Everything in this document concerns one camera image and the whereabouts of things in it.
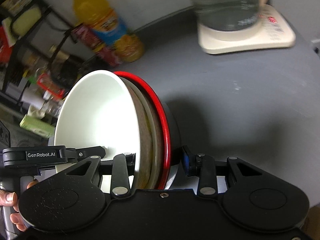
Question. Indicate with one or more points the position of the upper red soda can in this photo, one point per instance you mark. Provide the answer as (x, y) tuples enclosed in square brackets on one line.
[(88, 38)]

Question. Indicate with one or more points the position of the lower red soda can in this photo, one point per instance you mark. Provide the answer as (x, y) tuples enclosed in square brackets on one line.
[(108, 55)]

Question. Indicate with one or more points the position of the large white bowl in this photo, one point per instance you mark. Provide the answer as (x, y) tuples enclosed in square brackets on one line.
[(149, 159)]

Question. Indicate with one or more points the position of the small white bowl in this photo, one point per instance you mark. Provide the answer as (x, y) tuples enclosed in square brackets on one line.
[(99, 111)]

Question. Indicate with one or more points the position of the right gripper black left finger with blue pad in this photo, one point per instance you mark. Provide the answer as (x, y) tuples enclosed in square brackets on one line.
[(84, 179)]

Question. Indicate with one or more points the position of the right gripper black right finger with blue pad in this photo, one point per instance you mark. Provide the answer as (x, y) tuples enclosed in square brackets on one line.
[(208, 170)]

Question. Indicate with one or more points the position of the green tissue box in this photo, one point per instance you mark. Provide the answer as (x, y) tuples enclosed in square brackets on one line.
[(37, 126)]

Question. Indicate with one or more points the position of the black GenRobot handle clamp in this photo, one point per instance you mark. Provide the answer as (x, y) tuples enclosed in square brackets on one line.
[(27, 161)]

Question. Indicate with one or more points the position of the red soda can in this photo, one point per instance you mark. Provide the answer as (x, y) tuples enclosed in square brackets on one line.
[(108, 55), (88, 38)]

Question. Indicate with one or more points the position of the red rimmed bowl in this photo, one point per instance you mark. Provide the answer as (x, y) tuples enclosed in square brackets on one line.
[(170, 135)]

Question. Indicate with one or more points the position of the person's hand on handle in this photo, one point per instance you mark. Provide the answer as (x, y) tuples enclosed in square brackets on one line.
[(10, 199)]

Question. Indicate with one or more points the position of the glass electric kettle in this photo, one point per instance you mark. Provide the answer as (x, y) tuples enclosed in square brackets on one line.
[(228, 15)]

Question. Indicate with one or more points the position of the orange juice bottle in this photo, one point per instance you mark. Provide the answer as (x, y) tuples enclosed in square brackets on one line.
[(104, 22)]

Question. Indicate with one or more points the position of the black wire rack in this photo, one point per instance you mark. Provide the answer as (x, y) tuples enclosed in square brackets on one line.
[(8, 102)]

